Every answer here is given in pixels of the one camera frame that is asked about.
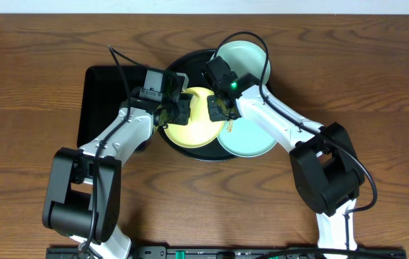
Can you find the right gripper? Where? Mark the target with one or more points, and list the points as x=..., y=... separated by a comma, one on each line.
x=213, y=114

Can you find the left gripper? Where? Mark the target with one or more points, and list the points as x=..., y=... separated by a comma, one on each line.
x=183, y=108

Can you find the yellow plate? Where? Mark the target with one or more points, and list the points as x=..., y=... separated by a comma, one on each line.
x=200, y=130

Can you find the green plate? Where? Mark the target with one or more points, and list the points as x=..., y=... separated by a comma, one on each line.
x=244, y=138
x=243, y=57

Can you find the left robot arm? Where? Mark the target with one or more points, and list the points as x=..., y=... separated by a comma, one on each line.
x=83, y=194

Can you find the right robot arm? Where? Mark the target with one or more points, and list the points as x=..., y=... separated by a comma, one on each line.
x=325, y=166

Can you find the round black tray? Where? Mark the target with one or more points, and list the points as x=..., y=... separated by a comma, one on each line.
x=191, y=64

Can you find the black rectangular tray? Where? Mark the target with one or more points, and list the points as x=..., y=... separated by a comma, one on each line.
x=103, y=93

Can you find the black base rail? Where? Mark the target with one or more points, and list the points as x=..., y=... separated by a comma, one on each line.
x=159, y=252

